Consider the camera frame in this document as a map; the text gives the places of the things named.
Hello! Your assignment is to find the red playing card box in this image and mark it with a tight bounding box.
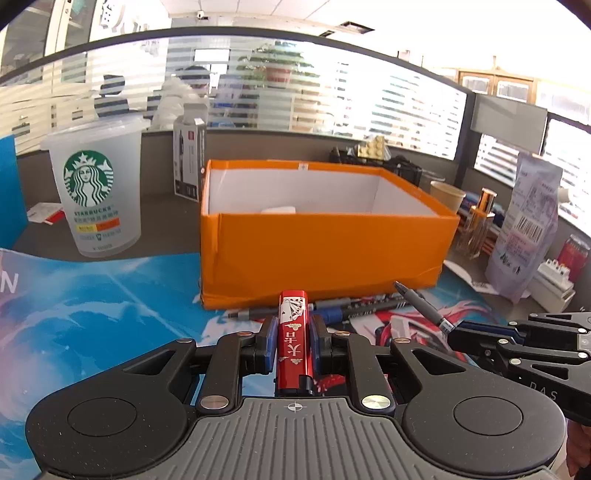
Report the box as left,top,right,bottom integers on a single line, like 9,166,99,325
276,290,314,397

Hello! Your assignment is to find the black marker pen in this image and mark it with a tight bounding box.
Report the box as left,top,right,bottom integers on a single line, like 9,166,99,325
394,281,455,336

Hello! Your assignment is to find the white power bank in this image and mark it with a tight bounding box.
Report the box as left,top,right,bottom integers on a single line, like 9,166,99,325
260,206,297,215

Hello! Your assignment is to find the blue capped black pen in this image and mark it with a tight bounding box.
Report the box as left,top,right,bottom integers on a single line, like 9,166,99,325
312,299,408,325

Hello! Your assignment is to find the grey black pen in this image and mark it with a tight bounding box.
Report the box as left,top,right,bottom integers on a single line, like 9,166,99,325
224,298,353,321

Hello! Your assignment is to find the white circuit breaker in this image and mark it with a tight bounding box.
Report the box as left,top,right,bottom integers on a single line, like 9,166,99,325
528,259,576,313

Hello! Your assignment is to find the white round paper card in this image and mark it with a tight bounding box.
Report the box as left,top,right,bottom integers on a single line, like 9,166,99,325
444,260,499,296

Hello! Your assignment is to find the red drink can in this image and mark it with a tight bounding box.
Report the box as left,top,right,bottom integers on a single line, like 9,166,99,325
557,235,590,283

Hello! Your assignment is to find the purple white plastic pouch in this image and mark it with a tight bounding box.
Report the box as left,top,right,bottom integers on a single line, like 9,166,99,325
485,153,563,304

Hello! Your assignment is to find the orange cardboard box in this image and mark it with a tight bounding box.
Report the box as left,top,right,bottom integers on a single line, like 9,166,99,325
200,160,459,310

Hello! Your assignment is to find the gold perfume bottle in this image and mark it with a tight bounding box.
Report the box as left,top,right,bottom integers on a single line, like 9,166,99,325
457,188,497,259

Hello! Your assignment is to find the beige paper cup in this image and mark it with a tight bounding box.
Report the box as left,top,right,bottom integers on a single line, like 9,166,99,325
430,180,466,213

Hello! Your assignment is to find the black mesh desk organizer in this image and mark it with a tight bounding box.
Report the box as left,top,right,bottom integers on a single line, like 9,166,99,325
329,147,423,187

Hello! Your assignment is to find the yellow toy brick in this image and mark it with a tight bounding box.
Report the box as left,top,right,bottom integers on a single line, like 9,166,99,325
356,135,391,161

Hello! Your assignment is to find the black pen box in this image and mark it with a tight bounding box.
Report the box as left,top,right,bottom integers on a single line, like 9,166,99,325
172,103,208,202

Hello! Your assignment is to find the frosted Starbucks plastic cup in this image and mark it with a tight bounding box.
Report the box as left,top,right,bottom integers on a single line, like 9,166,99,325
41,114,149,258

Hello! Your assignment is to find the red white paper leaflet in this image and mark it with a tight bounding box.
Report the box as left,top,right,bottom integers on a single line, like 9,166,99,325
27,202,65,225

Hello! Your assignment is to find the blue paper bag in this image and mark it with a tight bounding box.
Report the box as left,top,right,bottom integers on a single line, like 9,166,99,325
0,135,28,249

